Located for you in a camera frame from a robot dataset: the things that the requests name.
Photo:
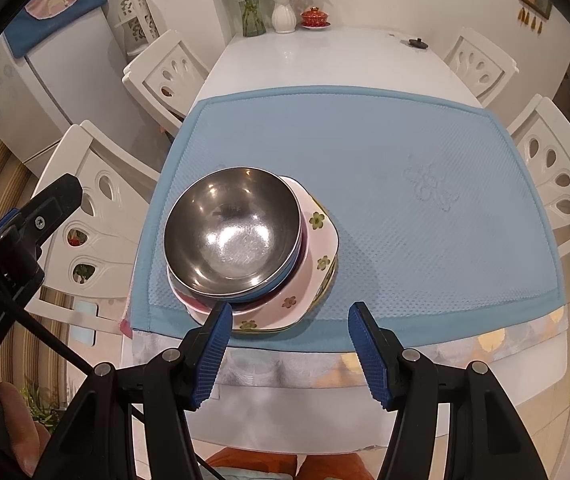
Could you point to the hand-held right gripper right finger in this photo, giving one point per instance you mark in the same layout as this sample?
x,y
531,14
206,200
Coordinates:
x,y
370,355

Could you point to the red lidded teacup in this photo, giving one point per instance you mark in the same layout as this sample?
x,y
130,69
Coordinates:
x,y
315,16

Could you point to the person's left hand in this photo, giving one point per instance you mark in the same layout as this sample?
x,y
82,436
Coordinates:
x,y
22,435

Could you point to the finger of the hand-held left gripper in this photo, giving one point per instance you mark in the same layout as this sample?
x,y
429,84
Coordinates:
x,y
52,205

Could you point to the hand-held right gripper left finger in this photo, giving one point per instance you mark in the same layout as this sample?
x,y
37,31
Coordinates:
x,y
212,355

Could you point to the white refrigerator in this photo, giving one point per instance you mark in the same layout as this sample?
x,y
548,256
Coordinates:
x,y
65,85

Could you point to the green potted plant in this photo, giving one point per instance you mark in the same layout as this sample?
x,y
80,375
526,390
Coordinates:
x,y
40,410

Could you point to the light blue table mat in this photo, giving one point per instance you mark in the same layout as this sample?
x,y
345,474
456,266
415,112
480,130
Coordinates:
x,y
415,235

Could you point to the blue steel bowl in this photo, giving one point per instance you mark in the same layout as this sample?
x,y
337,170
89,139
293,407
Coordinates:
x,y
230,230

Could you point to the yellow hanging tassels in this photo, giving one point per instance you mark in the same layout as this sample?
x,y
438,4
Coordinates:
x,y
532,20

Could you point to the tan rimmed plate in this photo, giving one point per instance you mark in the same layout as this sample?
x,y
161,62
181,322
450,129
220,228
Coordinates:
x,y
331,276

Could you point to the pink dotted bowl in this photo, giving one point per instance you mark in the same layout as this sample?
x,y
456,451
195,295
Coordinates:
x,y
190,304

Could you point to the white floral plate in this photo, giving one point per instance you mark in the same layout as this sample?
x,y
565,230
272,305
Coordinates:
x,y
310,285

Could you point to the orange cushion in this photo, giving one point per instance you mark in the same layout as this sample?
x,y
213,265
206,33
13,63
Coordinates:
x,y
255,465

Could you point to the small black lid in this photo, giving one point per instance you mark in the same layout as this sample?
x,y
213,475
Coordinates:
x,y
417,43

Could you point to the magenta steel bowl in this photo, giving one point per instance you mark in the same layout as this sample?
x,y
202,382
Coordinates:
x,y
305,247

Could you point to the white ornate shelf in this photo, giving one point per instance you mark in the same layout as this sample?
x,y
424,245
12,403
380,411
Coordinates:
x,y
135,25

